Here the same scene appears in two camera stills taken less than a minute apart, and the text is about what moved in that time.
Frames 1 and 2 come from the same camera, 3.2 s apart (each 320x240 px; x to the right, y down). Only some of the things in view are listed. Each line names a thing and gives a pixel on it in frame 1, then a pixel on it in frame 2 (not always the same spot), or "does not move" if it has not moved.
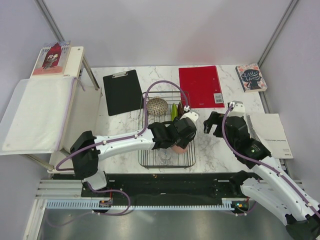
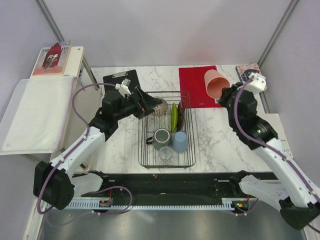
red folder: [202, 86] does not move
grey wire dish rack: [158, 107] does not move
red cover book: [52, 58] does not move
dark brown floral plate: [180, 109] does not move
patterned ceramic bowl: [157, 106] does not move
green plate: [174, 111] does not move
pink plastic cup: [177, 149] to [215, 82]
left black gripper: [184, 143] to [145, 105]
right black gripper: [215, 118] to [228, 92]
